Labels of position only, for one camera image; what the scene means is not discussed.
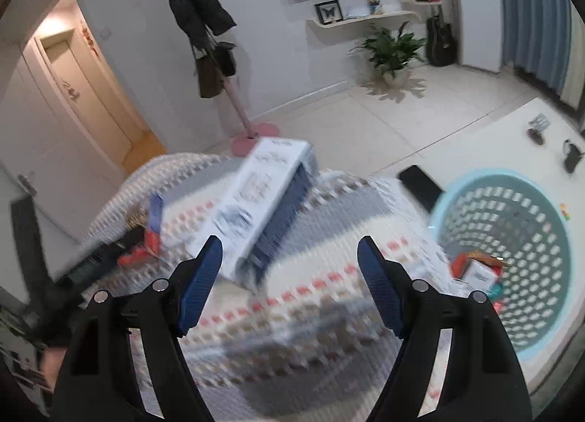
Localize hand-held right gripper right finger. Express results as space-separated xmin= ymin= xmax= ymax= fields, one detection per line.
xmin=357 ymin=236 xmax=533 ymax=422

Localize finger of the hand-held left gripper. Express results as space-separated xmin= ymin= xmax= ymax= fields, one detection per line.
xmin=55 ymin=225 xmax=147 ymax=288

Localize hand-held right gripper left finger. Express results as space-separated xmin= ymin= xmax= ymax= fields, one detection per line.
xmin=50 ymin=235 xmax=224 ymax=422

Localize red and blue wrapper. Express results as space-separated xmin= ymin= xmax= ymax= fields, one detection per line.
xmin=118 ymin=194 xmax=165 ymax=267

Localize orange plastic bag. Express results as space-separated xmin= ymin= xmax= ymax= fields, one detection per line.
xmin=450 ymin=252 xmax=509 ymax=279

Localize tall white milk carton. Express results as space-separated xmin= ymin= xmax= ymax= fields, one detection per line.
xmin=187 ymin=138 xmax=318 ymax=288

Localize small white carton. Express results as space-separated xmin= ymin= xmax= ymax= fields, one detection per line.
xmin=459 ymin=260 xmax=501 ymax=295

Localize teal plastic mesh basket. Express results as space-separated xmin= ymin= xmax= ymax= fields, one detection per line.
xmin=430 ymin=168 xmax=573 ymax=363

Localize black smartphone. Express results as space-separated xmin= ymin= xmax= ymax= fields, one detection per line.
xmin=397 ymin=165 xmax=446 ymax=213

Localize pink coat rack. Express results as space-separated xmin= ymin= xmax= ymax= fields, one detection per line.
xmin=223 ymin=74 xmax=281 ymax=157

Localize white door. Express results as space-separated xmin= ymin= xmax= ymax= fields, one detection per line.
xmin=39 ymin=31 xmax=145 ymax=162

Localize white table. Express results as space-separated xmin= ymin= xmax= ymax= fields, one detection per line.
xmin=375 ymin=98 xmax=585 ymax=404

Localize brown hanging bag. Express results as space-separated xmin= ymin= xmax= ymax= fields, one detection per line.
xmin=196 ymin=45 xmax=226 ymax=99

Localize black hanging bag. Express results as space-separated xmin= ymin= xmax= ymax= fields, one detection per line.
xmin=215 ymin=42 xmax=237 ymax=78

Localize small black object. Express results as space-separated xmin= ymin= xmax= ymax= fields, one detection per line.
xmin=562 ymin=139 xmax=584 ymax=175

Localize green potted plant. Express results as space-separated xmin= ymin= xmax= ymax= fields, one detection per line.
xmin=351 ymin=21 xmax=427 ymax=85

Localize black guitar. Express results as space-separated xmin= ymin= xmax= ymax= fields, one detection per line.
xmin=426 ymin=15 xmax=457 ymax=68

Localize framed butterfly picture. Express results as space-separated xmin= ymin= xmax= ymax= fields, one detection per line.
xmin=314 ymin=0 xmax=343 ymax=23

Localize white refrigerator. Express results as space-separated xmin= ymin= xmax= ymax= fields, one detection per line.
xmin=445 ymin=0 xmax=504 ymax=74

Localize blue striped curtain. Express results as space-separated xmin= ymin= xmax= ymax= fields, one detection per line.
xmin=496 ymin=0 xmax=585 ymax=109

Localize red wall ornament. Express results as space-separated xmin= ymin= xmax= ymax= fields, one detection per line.
xmin=81 ymin=22 xmax=98 ymax=56

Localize white curved wall shelf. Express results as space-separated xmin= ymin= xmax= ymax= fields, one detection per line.
xmin=306 ymin=10 xmax=419 ymax=33

